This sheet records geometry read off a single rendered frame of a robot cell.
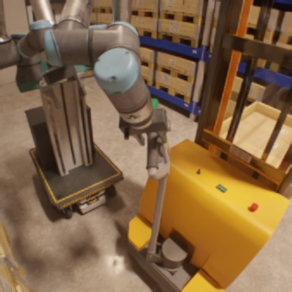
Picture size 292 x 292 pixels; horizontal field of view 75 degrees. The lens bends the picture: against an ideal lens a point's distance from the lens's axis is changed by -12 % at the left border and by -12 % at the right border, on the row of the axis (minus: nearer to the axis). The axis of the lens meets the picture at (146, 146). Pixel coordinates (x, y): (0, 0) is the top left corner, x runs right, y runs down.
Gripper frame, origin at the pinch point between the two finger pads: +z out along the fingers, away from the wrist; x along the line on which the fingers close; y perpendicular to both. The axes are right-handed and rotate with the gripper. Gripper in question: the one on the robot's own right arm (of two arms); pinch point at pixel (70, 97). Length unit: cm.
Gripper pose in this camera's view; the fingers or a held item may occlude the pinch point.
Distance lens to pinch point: 96.2
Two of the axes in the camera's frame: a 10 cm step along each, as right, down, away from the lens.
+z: 3.2, 8.6, 4.0
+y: -6.6, -1.0, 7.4
